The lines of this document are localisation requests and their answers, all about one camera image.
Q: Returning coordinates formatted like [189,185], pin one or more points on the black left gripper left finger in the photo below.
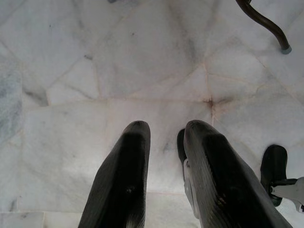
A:
[123,178]

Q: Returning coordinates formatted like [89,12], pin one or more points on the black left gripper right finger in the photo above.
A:
[221,180]

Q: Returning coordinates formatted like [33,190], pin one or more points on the black robot foot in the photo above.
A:
[273,161]
[180,145]

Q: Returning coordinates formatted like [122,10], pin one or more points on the curved dark metal chair leg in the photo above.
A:
[268,22]

